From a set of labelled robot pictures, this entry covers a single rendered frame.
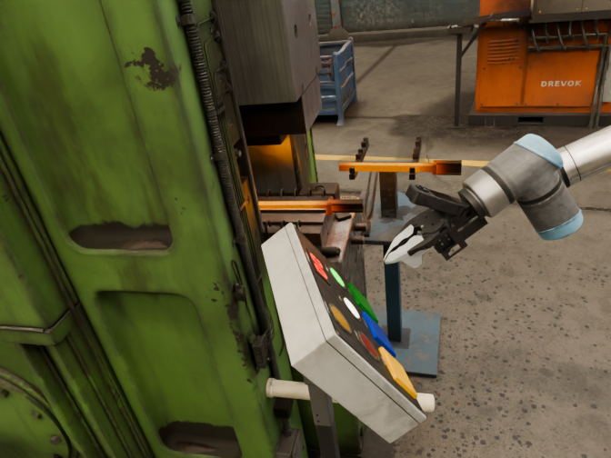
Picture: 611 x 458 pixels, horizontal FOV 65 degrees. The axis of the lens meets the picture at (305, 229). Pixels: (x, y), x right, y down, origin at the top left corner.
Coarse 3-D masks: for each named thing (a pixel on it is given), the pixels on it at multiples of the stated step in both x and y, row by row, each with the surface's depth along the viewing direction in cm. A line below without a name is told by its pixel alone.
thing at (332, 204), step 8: (328, 200) 141; (336, 200) 141; (344, 200) 140; (352, 200) 140; (360, 200) 139; (328, 208) 140; (336, 208) 141; (344, 208) 140; (352, 208) 140; (360, 208) 139
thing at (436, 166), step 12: (348, 168) 172; (360, 168) 171; (372, 168) 169; (384, 168) 168; (396, 168) 166; (408, 168) 165; (420, 168) 164; (432, 168) 162; (444, 168) 162; (456, 168) 161
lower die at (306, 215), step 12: (264, 216) 143; (276, 216) 142; (288, 216) 141; (300, 216) 140; (312, 216) 139; (324, 216) 138; (264, 228) 139; (276, 228) 138; (300, 228) 136; (312, 228) 135; (324, 228) 137; (264, 240) 138; (312, 240) 134; (324, 240) 138
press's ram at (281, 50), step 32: (224, 0) 100; (256, 0) 99; (288, 0) 102; (224, 32) 104; (256, 32) 102; (288, 32) 102; (256, 64) 106; (288, 64) 104; (320, 64) 131; (256, 96) 110; (288, 96) 108
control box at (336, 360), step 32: (288, 224) 95; (288, 256) 88; (320, 256) 97; (288, 288) 81; (320, 288) 78; (288, 320) 75; (320, 320) 71; (352, 320) 82; (288, 352) 71; (320, 352) 68; (352, 352) 70; (320, 384) 71; (352, 384) 73; (384, 384) 74; (384, 416) 78; (416, 416) 80
